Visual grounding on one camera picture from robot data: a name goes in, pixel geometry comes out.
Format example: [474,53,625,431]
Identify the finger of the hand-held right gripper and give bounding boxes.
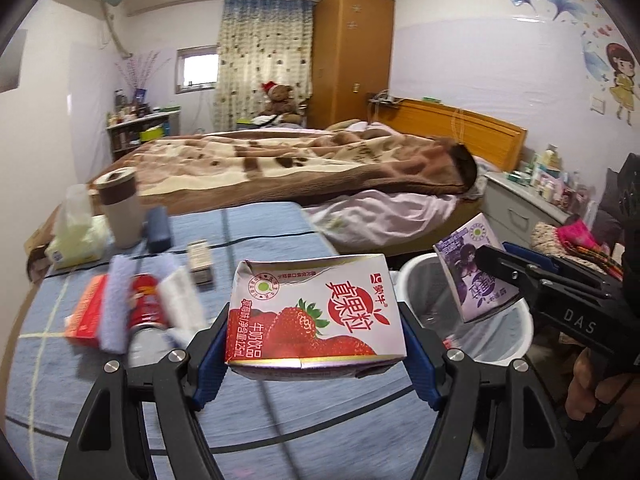
[473,245,544,312]
[501,241,622,282]

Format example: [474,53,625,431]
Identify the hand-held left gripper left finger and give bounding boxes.
[60,304,231,480]

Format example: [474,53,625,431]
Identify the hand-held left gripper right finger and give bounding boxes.
[399,304,583,480]

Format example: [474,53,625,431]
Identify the purple milk carton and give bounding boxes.
[433,212,527,324]

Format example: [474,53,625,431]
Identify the white plastic bin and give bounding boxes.
[397,254,536,367]

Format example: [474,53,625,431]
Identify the strawberry milk carton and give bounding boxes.
[224,252,407,383]

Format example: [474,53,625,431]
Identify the purple foam net sleeve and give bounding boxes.
[97,254,133,353]

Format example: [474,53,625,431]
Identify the person's right hand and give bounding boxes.
[565,349,640,423]

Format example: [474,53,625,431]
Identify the grey nightstand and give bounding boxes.
[481,170,585,247]

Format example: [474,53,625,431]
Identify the plaid cloth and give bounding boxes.
[564,244,627,277]

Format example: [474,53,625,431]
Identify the pink cloth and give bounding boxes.
[554,214,602,252]

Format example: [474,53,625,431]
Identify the white packet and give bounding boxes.
[160,265,208,335]

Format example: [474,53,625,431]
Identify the group of bottles and boxes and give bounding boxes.
[504,144,597,212]

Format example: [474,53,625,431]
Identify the red drink can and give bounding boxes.
[126,273,170,367]

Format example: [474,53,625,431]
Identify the blue checked table cloth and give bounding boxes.
[0,202,483,480]

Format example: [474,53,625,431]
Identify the small cardboard box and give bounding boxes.
[186,239,217,289]

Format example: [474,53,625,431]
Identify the dark grey quilted cushion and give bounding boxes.
[591,166,626,252]

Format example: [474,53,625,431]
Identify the wooden bed headboard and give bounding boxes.
[372,97,529,174]

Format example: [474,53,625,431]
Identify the pale pink duvet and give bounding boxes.
[301,155,487,257]

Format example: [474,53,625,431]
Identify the red cardboard box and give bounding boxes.
[64,274,110,347]

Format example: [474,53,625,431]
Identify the dark blue power bank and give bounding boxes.
[144,205,174,254]

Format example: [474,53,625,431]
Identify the beige tumbler with brown lid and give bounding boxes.
[94,167,144,250]

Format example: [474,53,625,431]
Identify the yellow tissue pack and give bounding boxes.
[46,184,110,267]

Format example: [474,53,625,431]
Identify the bed with brown blanket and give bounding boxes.
[86,126,479,217]

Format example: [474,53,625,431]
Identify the white shelf desk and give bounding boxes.
[105,109,182,164]

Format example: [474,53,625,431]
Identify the wooden wardrobe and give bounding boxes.
[312,0,397,129]

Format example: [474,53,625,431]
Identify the row of small bottles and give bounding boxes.
[106,87,152,127]

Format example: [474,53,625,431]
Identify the brown teddy bear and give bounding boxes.
[259,80,302,124]

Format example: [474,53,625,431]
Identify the small window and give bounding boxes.
[175,46,220,94]

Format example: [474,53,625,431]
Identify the purple flower branches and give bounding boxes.
[115,51,162,104]

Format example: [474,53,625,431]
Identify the floral curtain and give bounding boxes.
[215,0,317,132]

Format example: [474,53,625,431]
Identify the cartoon couple wall sticker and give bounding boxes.
[580,25,640,127]

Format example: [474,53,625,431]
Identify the power strip with cables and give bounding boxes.
[366,89,402,107]

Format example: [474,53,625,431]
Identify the blue flower wall sticker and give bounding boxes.
[510,0,589,23]

